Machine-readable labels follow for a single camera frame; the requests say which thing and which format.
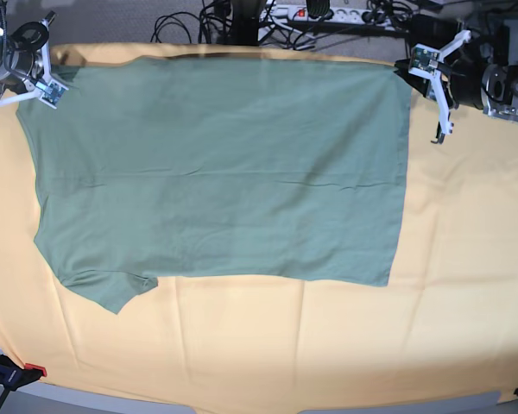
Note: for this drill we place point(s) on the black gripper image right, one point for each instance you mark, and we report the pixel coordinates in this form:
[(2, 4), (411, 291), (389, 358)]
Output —
[(465, 85)]

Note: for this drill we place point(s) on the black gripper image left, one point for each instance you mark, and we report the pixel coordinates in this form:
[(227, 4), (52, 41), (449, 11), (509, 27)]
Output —
[(21, 54)]

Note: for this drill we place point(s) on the green T-shirt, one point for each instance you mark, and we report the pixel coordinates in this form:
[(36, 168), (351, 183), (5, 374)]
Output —
[(219, 167)]

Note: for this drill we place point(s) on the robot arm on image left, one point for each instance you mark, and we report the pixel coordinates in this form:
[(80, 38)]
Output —
[(42, 63)]

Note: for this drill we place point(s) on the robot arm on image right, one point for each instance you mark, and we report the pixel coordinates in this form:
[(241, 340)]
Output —
[(500, 97)]

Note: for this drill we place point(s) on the black power adapter brick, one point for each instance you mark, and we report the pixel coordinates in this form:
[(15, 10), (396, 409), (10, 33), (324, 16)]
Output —
[(432, 31)]

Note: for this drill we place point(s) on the dark computer tower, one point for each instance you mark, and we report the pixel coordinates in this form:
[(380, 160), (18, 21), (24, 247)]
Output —
[(500, 44)]

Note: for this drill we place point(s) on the white power strip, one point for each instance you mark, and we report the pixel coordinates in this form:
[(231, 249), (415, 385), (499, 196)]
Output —
[(338, 15)]

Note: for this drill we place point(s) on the blue black bar clamp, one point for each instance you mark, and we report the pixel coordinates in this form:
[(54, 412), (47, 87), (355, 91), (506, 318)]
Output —
[(13, 377)]

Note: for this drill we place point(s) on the black monitor stand post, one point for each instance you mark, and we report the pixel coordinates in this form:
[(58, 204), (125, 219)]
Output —
[(245, 22)]

